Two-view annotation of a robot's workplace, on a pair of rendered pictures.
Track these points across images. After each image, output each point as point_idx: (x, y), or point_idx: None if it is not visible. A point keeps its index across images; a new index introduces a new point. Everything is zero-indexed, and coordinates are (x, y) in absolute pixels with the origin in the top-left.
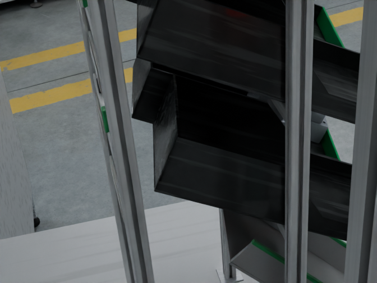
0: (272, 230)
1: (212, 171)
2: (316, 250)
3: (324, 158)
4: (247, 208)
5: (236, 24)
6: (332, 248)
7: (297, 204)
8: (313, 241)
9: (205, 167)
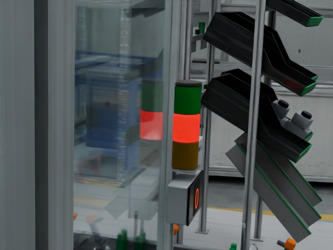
0: (263, 171)
1: (223, 98)
2: (285, 193)
3: (292, 133)
4: (235, 121)
5: (239, 31)
6: (294, 194)
7: (251, 115)
8: (284, 186)
9: (220, 95)
